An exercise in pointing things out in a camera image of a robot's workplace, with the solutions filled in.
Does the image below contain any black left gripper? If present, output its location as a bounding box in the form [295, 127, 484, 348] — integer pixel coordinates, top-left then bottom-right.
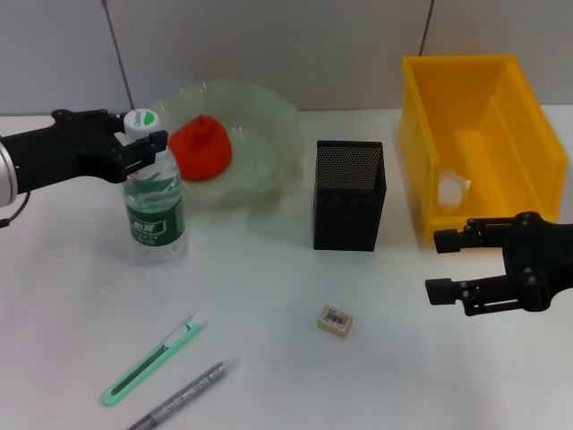
[1, 108, 170, 194]

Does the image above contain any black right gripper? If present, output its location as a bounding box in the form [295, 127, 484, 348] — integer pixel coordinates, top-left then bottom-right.
[423, 210, 573, 317]

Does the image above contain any white paper ball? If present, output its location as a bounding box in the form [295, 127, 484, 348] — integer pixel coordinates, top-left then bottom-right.
[436, 168, 472, 211]

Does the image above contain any clear green-label water bottle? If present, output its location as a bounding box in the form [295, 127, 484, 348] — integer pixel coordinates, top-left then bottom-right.
[121, 107, 188, 265]

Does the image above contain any mint green utility knife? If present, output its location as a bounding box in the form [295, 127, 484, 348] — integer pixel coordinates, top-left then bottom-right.
[100, 312, 210, 408]

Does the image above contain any black mesh pen holder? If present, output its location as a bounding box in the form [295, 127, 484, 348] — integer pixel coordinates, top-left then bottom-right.
[312, 139, 389, 252]

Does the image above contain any pale green glass fruit plate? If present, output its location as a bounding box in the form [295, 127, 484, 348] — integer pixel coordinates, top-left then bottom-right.
[145, 79, 305, 211]

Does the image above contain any beige eraser with barcode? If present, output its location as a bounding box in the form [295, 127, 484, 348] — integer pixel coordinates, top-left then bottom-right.
[315, 304, 355, 340]

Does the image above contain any grey pen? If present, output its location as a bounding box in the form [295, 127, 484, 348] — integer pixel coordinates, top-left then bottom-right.
[126, 357, 241, 430]

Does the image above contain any yellow plastic bin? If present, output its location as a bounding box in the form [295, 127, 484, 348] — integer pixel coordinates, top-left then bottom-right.
[398, 53, 569, 250]

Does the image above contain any left wrist cable with connector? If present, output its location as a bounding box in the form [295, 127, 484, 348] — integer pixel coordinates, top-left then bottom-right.
[0, 190, 31, 229]

